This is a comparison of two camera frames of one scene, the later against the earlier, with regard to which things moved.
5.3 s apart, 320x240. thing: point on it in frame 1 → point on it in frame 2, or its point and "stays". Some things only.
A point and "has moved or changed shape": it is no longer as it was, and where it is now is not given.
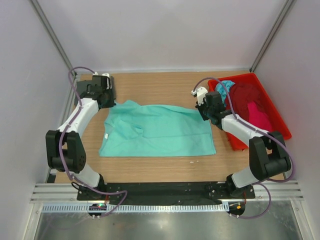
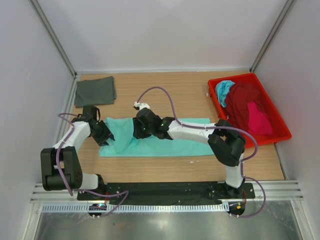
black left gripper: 111,103 → 107,134
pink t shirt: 258,118 stays
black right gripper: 200,107 → 137,133
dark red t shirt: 243,93 stays
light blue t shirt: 227,84 stays
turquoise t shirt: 138,130 has moved or changed shape
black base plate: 164,191 stays
